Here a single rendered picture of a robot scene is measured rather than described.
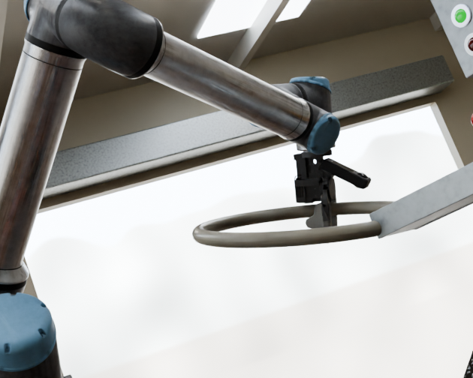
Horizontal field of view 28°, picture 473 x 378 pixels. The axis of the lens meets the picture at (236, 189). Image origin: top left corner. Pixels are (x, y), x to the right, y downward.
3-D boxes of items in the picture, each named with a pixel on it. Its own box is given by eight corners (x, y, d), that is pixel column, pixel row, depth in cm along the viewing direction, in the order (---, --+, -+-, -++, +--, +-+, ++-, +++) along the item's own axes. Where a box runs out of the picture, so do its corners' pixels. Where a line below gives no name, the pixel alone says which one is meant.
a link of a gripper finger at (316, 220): (308, 244, 217) (306, 205, 218) (333, 243, 215) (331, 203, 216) (305, 244, 214) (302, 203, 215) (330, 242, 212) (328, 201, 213)
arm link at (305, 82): (278, 79, 216) (310, 77, 222) (283, 133, 217) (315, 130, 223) (305, 76, 209) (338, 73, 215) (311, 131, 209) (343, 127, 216)
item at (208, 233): (478, 213, 194) (477, 199, 193) (317, 253, 161) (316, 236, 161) (304, 212, 230) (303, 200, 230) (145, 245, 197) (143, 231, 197)
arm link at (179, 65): (112, -4, 150) (355, 119, 198) (75, -24, 158) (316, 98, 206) (80, 61, 151) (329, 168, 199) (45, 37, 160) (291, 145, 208)
